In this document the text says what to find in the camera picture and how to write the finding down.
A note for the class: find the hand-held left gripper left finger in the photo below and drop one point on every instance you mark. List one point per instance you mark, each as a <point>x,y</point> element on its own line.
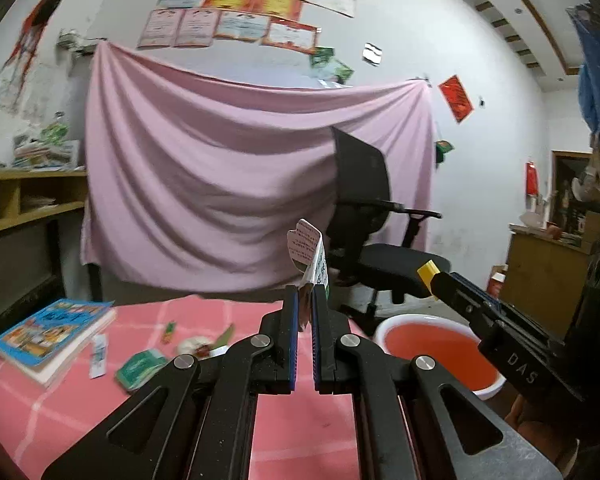
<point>292,332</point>

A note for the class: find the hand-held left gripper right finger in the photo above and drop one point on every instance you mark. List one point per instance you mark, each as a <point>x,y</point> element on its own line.
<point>320,340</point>

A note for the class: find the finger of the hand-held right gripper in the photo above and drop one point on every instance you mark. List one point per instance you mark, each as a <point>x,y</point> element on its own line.
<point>455,295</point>
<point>510,312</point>

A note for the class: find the small yellow wrapper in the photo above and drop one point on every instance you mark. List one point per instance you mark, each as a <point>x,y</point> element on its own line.
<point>427,272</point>

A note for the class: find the red plastic basin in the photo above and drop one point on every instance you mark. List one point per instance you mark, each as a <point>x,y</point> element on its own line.
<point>430,350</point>

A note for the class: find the white printed paper carton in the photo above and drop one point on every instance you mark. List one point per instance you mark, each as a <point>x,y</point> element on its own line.
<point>306,250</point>

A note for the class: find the white oval lump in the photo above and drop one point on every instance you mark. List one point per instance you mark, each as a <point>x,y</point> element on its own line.
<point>191,346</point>

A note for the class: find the green battery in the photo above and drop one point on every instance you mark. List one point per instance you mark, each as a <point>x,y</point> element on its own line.
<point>169,332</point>

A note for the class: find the person's right hand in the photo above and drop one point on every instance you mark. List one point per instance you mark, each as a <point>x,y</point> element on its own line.
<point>519,416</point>

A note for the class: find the red and white box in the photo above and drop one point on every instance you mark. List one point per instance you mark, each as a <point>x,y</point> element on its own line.
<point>496,280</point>

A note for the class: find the light wooden cabinet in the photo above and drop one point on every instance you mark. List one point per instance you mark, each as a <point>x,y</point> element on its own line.
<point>540,280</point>

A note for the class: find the green wrapper strip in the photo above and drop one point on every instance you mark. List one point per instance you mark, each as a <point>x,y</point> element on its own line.
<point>225,336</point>

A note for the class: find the red hanging banner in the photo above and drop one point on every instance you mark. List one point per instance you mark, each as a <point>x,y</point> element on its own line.
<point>531,177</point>

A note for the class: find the green and red hanging ornament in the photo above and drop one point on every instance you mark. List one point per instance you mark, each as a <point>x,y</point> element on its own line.
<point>443,151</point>

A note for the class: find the black office chair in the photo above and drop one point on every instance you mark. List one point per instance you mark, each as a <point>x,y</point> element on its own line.
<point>360,170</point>

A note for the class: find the green tissue packet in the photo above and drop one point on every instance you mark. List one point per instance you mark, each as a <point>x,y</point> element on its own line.
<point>140,370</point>

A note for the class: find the pink hanging sheet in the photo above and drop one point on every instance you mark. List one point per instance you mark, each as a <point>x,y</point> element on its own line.
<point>205,160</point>

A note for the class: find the white sachet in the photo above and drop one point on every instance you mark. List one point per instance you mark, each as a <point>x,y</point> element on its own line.
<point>98,357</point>

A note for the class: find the blue illustrated book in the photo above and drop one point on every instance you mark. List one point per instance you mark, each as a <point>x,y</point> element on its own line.
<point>50,332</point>

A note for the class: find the green photo print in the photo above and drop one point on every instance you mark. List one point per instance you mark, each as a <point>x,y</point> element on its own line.
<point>342,70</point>
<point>321,57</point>

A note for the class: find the black and white sticker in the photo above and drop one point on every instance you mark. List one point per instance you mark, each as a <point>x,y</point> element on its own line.
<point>372,53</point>

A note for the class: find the blue hanging cloth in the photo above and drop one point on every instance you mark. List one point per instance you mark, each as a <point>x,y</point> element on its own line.
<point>597,70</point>

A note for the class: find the pink checked tablecloth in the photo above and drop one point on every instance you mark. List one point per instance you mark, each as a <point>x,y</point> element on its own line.
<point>40,420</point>

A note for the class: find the papers in shelf cubby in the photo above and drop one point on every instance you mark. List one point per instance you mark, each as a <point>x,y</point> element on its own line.
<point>36,203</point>

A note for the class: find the stack of books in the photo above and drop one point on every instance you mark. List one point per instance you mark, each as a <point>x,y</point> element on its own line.
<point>45,156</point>

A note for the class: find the green patterned packet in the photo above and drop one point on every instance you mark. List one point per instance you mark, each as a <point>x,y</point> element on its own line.
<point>54,133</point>

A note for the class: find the wooden shelf unit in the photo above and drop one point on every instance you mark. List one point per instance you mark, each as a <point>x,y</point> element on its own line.
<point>0,225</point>

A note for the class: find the wooden door frame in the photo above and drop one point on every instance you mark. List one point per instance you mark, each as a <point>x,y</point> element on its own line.
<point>555,185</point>

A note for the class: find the red diamond wall paper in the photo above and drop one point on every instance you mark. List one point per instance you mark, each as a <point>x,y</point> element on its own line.
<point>456,99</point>

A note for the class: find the pale wall poster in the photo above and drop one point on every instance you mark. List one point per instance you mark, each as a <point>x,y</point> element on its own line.
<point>280,72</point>

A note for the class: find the group of wall certificates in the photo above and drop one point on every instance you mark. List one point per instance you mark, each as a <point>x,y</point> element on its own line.
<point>240,0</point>

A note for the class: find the small wavy wall shelf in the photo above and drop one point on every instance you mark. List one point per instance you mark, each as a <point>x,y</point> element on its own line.
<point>77,42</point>

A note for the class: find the white wall paper sheet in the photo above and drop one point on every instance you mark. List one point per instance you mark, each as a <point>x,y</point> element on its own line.
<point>10,92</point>

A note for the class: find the red tassel wall ornament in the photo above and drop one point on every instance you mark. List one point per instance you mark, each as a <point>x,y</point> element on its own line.
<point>35,20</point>

